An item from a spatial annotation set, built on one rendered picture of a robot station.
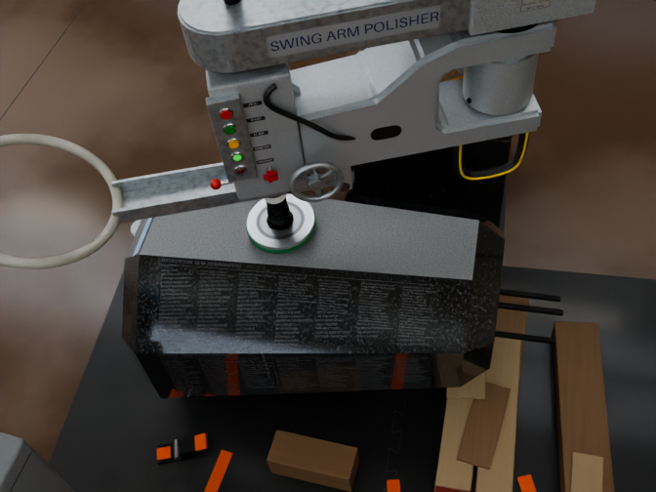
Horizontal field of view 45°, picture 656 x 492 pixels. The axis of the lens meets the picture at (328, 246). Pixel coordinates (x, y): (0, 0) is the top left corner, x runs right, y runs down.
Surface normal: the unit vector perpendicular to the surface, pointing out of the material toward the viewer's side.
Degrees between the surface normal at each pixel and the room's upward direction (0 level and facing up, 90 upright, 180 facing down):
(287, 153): 90
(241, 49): 90
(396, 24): 90
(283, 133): 90
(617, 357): 0
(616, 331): 0
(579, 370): 0
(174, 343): 45
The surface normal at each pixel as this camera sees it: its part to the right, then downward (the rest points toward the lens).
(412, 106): 0.18, 0.78
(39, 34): -0.09, -0.59
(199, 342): -0.17, 0.14
